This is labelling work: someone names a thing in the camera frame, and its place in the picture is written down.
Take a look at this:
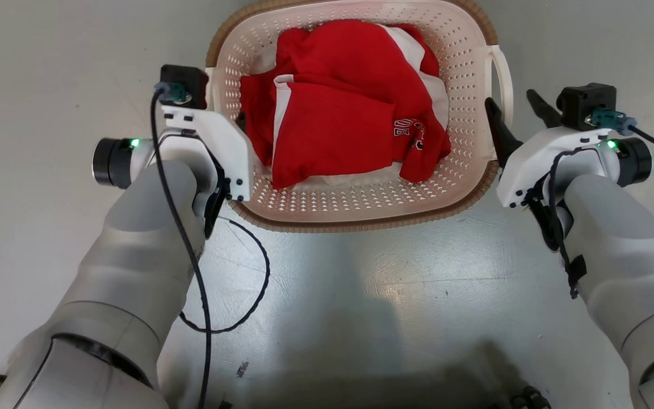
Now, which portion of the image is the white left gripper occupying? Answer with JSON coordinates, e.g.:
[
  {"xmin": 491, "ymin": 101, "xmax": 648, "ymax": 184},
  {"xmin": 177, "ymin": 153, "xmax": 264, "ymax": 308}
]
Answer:
[{"xmin": 157, "ymin": 105, "xmax": 255, "ymax": 202}]

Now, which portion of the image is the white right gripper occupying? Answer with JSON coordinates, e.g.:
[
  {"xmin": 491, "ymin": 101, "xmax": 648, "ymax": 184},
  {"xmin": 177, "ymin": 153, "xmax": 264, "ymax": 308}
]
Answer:
[{"xmin": 484, "ymin": 89, "xmax": 618, "ymax": 208}]

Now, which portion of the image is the cream perforated plastic laundry basket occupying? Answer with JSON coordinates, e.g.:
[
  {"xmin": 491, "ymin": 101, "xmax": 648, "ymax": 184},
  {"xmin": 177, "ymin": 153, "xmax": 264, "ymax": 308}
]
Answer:
[{"xmin": 205, "ymin": 0, "xmax": 514, "ymax": 233}]

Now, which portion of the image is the red and white shirt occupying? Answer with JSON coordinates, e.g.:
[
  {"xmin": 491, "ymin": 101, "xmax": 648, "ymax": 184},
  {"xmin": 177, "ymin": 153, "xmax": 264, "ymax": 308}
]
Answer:
[{"xmin": 240, "ymin": 20, "xmax": 451, "ymax": 190}]

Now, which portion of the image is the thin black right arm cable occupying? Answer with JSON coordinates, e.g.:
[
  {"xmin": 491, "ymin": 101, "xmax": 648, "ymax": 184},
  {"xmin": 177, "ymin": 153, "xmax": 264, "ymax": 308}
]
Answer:
[{"xmin": 523, "ymin": 147, "xmax": 588, "ymax": 300}]

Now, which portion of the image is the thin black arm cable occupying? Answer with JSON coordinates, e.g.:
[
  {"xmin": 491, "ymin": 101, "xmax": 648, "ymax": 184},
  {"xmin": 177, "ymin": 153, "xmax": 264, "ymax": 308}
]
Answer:
[
  {"xmin": 523, "ymin": 147, "xmax": 588, "ymax": 300},
  {"xmin": 178, "ymin": 216, "xmax": 271, "ymax": 335}
]

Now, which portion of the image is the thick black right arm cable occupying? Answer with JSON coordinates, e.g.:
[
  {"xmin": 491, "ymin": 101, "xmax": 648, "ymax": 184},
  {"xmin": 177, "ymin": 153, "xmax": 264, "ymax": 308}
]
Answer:
[{"xmin": 590, "ymin": 109, "xmax": 654, "ymax": 153}]

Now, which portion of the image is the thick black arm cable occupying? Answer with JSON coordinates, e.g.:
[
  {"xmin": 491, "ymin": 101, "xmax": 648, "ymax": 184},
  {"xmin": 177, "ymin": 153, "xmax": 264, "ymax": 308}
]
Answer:
[
  {"xmin": 590, "ymin": 109, "xmax": 654, "ymax": 153},
  {"xmin": 150, "ymin": 82, "xmax": 212, "ymax": 409}
]

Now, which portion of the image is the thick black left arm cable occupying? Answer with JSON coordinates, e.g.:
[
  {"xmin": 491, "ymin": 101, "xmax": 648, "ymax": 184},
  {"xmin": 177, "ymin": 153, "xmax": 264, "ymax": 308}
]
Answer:
[{"xmin": 150, "ymin": 82, "xmax": 212, "ymax": 409}]

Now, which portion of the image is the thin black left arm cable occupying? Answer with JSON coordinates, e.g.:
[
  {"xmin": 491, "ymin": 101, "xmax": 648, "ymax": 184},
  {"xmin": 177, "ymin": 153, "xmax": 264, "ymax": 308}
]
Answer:
[{"xmin": 178, "ymin": 216, "xmax": 271, "ymax": 335}]

